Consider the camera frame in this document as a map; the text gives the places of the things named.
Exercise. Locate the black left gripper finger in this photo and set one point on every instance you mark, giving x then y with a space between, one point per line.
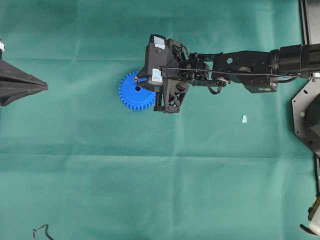
170 97

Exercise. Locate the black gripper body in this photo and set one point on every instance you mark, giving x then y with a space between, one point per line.
188 67

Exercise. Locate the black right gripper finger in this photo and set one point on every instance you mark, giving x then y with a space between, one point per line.
143 77

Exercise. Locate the blue plastic gear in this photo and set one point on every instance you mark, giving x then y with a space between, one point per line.
135 97

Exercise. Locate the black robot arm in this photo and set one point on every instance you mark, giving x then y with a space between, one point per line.
261 72

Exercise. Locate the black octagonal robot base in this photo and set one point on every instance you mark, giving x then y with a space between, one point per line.
306 115

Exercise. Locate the small white tape piece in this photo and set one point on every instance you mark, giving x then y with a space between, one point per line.
244 119

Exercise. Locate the green table cloth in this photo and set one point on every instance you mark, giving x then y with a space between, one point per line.
75 158

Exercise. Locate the black pointed gripper left side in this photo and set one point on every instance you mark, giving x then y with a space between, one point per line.
16 84

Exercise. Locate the white device bottom right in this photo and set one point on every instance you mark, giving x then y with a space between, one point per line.
314 218

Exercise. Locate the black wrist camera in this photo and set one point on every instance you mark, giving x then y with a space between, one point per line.
163 59

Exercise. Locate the black metal frame rail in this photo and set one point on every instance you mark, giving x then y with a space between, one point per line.
310 19

